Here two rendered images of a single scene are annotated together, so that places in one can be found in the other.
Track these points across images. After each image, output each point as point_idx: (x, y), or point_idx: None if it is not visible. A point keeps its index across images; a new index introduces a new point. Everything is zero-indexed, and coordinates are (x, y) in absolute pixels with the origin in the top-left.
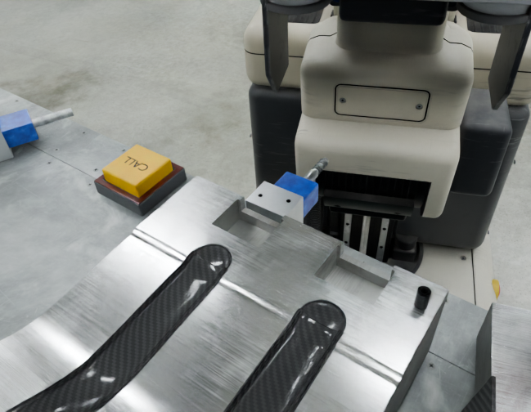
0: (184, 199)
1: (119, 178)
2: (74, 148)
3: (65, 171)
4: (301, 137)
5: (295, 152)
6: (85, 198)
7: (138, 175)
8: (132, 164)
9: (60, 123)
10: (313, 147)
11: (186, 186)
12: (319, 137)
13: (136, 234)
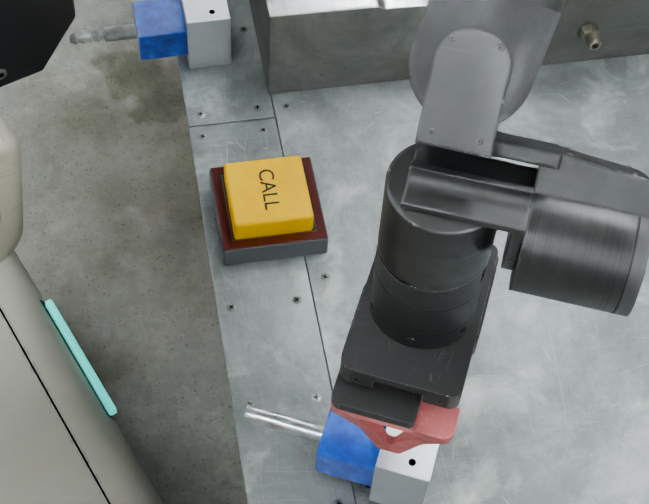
0: (309, 0)
1: (306, 182)
2: (290, 377)
3: (337, 334)
4: (8, 135)
5: (18, 161)
6: (347, 257)
7: (282, 167)
8: (274, 191)
9: (263, 472)
10: (8, 124)
11: (293, 11)
12: None
13: (382, 3)
